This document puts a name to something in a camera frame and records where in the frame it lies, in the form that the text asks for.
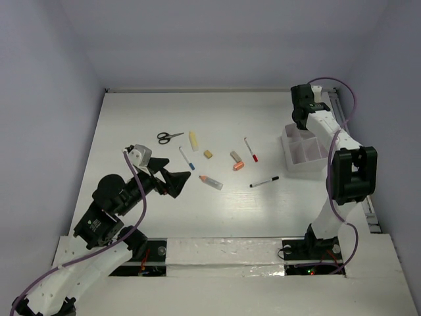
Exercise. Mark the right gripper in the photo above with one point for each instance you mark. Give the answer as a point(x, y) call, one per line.
point(301, 126)

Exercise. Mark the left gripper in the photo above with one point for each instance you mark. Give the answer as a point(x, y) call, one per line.
point(174, 183)

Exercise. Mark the black scissors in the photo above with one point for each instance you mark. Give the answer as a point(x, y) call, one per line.
point(165, 137)

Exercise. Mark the yellow highlighter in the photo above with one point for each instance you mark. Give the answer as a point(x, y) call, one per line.
point(193, 141)

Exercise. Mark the yellow eraser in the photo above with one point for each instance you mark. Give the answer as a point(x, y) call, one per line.
point(207, 154)

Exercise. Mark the grey eraser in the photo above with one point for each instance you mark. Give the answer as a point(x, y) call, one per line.
point(235, 156)

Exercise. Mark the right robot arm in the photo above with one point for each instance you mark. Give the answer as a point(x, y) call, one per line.
point(351, 169)

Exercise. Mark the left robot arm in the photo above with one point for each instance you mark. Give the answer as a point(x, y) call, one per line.
point(101, 242)

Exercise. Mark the blue cap white marker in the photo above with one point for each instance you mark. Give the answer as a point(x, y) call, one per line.
point(188, 161)

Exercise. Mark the clear tube orange tip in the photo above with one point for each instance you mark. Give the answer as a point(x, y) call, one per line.
point(211, 182)

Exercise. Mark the white compartment organizer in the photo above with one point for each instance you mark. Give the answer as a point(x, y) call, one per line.
point(302, 150)

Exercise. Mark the orange highlighter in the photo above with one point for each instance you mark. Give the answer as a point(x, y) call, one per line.
point(238, 166)

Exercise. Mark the red cap white marker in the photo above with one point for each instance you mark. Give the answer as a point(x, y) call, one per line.
point(253, 155)

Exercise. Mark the black marker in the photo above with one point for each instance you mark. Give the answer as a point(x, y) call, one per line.
point(259, 183)

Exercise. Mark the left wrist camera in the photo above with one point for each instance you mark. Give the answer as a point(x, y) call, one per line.
point(138, 155)

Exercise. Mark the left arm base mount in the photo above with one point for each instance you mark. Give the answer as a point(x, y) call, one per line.
point(151, 264)

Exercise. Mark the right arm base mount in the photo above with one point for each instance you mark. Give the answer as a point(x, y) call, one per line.
point(309, 256)

